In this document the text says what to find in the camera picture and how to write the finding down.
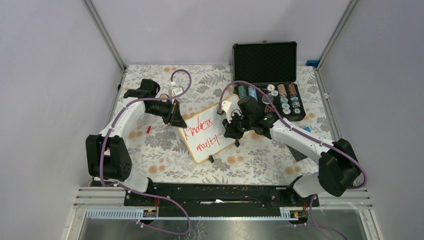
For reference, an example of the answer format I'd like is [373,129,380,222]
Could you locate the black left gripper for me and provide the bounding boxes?
[146,98,188,128]

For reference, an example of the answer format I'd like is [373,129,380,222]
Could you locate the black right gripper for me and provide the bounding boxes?
[222,111,254,140]

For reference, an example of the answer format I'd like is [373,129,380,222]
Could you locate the yellow framed whiteboard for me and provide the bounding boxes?
[178,103,236,164]

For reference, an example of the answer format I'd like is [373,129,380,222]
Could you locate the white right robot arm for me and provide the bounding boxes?
[217,96,365,206]

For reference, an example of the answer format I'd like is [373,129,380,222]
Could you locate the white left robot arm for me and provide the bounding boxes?
[85,79,187,206]

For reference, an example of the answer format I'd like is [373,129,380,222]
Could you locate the floral patterned table mat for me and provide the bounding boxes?
[122,65,318,186]

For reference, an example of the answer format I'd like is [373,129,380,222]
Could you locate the green poker chip stack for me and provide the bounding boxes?
[237,85,248,99]

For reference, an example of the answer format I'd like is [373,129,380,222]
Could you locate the blue purple poker chip stack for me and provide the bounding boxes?
[248,86,258,101]

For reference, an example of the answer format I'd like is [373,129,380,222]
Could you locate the grey lego baseplate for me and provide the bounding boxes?
[287,145,308,163]

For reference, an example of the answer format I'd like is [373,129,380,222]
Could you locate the black poker chip case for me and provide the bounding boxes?
[232,41,306,122]

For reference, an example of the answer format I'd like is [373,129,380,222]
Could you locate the blue box in corner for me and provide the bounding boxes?
[305,60,320,68]

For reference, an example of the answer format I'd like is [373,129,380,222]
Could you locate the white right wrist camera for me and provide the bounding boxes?
[217,100,233,123]

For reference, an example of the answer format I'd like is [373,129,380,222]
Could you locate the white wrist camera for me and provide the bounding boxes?
[168,80,184,97]
[217,100,233,123]

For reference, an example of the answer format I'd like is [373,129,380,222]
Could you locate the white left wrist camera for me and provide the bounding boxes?
[168,80,184,97]

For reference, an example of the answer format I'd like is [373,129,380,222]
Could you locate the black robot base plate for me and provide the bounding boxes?
[123,182,320,218]

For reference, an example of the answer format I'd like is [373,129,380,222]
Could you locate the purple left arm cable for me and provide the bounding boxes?
[99,68,193,236]

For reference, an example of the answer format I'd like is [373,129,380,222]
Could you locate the aluminium frame rail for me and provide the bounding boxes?
[74,186,374,221]

